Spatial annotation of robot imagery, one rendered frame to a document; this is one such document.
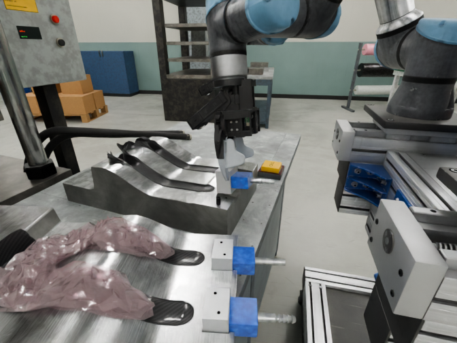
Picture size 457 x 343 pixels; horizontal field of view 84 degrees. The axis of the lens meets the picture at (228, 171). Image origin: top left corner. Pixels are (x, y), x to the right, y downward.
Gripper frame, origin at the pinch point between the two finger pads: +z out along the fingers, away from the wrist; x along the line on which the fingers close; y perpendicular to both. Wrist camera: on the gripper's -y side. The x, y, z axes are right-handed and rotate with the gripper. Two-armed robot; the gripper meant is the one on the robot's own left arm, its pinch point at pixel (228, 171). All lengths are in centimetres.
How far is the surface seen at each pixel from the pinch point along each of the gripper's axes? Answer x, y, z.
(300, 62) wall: 635, -47, -88
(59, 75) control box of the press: 26, -81, -31
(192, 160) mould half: 15.5, -18.4, 1.3
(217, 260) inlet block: -19.0, 4.5, 10.2
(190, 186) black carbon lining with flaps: 1.3, -11.6, 4.6
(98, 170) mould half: -7.2, -32.3, -1.6
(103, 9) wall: 523, -516, -258
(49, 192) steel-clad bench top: -4, -58, 7
